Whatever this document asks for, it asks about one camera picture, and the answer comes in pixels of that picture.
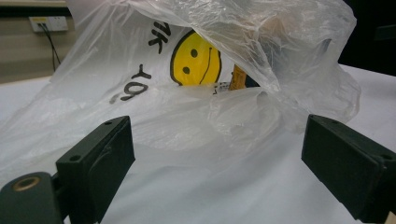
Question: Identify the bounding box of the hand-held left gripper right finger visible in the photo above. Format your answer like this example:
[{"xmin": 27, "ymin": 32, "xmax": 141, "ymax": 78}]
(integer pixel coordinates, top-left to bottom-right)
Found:
[{"xmin": 301, "ymin": 114, "xmax": 396, "ymax": 224}]

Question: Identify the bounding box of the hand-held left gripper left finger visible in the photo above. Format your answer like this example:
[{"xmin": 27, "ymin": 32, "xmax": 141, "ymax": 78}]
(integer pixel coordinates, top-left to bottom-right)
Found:
[{"xmin": 55, "ymin": 115, "xmax": 136, "ymax": 224}]

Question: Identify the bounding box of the clear plastic bag yellow smiley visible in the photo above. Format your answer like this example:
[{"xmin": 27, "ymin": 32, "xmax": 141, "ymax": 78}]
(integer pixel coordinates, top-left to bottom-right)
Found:
[{"xmin": 0, "ymin": 0, "xmax": 362, "ymax": 178}]

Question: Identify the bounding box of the orange juice bottle white cap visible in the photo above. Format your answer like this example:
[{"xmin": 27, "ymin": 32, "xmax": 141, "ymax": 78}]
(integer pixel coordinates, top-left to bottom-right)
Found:
[{"xmin": 228, "ymin": 64, "xmax": 249, "ymax": 91}]

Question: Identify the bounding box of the white table cover sheet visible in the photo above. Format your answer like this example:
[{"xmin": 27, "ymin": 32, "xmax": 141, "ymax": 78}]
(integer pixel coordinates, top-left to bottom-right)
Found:
[{"xmin": 0, "ymin": 64, "xmax": 396, "ymax": 224}]

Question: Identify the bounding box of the black wall cable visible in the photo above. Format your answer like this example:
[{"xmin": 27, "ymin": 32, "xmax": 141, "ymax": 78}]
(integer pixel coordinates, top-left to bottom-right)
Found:
[{"xmin": 39, "ymin": 22, "xmax": 62, "ymax": 73}]

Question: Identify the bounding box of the white wall socket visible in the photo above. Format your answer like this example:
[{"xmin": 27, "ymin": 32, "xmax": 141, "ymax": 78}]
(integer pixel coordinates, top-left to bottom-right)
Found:
[{"xmin": 29, "ymin": 16, "xmax": 69, "ymax": 33}]

